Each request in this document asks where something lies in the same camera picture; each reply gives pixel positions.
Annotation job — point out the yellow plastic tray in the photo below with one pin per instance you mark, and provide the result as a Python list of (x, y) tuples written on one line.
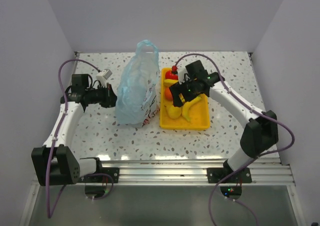
[(198, 113)]

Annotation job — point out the single yellow fake banana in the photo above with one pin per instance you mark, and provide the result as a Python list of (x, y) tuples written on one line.
[(186, 108)]

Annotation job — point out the yellow fake pear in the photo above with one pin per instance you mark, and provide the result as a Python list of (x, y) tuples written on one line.
[(173, 112)]

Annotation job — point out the orange fake mandarin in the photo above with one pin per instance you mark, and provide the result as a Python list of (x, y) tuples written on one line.
[(168, 95)]

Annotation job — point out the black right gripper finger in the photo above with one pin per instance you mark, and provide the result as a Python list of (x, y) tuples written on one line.
[(187, 97), (175, 92)]

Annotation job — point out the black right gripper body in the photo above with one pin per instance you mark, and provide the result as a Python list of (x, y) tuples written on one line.
[(188, 87)]

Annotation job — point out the yellow fake banana bunch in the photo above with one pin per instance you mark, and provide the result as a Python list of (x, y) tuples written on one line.
[(169, 82)]

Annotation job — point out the black left base bracket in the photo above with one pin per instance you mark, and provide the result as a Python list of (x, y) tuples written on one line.
[(105, 175)]

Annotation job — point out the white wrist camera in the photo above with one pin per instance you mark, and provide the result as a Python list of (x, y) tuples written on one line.
[(103, 76), (179, 73)]

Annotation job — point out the black right base bracket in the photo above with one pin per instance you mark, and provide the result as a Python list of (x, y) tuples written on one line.
[(217, 174)]

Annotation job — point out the black base bracket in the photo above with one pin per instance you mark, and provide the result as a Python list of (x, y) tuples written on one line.
[(217, 174), (105, 175)]

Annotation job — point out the aluminium mounting rail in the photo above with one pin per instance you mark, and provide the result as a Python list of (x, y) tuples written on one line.
[(193, 172)]

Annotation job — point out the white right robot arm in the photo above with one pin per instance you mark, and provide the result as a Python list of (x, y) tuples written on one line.
[(260, 131)]

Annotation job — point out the light blue plastic bag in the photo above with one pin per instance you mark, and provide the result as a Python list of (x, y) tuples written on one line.
[(136, 94)]

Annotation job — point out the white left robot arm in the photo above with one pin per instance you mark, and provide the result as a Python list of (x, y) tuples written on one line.
[(54, 162)]

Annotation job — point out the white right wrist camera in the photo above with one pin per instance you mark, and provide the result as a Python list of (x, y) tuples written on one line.
[(179, 73)]

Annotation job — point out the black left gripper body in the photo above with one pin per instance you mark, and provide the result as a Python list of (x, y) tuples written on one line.
[(102, 96)]

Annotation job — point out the red fake apple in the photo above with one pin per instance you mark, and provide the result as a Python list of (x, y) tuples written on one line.
[(171, 76)]

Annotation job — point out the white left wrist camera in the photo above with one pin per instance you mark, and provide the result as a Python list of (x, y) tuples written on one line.
[(103, 76)]

